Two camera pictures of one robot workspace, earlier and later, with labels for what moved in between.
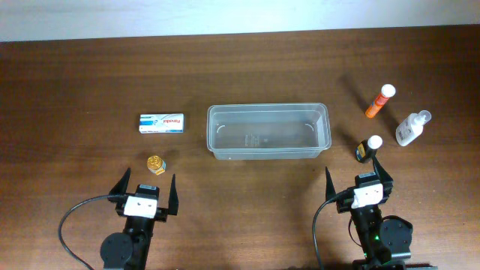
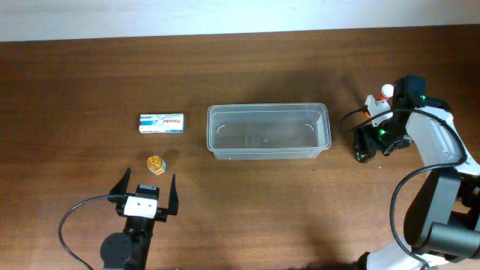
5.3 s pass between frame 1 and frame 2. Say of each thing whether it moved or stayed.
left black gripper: stayed
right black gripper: moved
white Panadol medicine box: stayed
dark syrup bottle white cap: moved
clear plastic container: stayed
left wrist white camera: stayed
